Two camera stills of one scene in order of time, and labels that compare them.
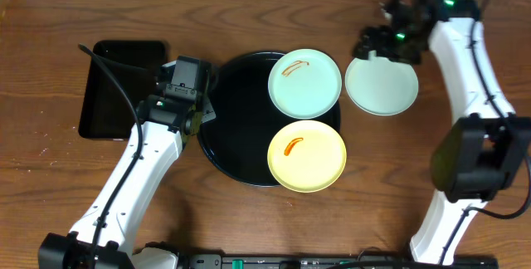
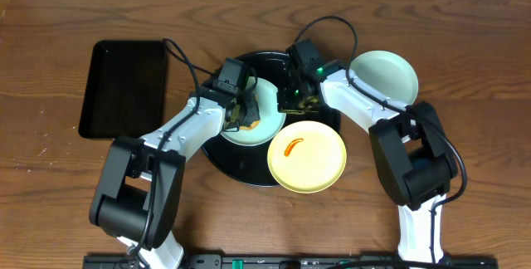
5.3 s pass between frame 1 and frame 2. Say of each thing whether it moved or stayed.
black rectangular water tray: stayed
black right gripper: moved
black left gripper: moved
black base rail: stayed
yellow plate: stayed
